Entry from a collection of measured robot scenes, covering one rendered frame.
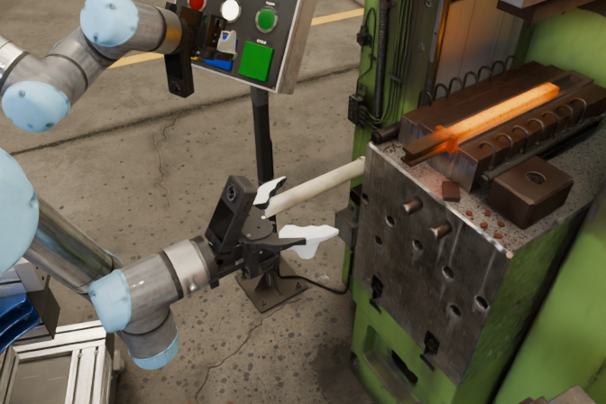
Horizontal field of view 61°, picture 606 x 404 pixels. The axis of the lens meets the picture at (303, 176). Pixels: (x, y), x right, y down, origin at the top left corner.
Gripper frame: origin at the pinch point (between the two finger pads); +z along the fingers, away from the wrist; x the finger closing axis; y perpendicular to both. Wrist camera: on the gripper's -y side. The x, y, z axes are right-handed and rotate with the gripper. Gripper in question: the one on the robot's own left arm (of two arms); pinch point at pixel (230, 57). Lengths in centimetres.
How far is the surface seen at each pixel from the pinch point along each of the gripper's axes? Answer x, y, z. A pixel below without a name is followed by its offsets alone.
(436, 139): -45.5, -3.4, 3.2
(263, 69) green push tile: -2.7, -1.2, 9.6
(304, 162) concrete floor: 36, -47, 131
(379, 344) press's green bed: -40, -70, 48
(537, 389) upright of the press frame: -80, -56, 37
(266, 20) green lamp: -0.2, 9.4, 9.9
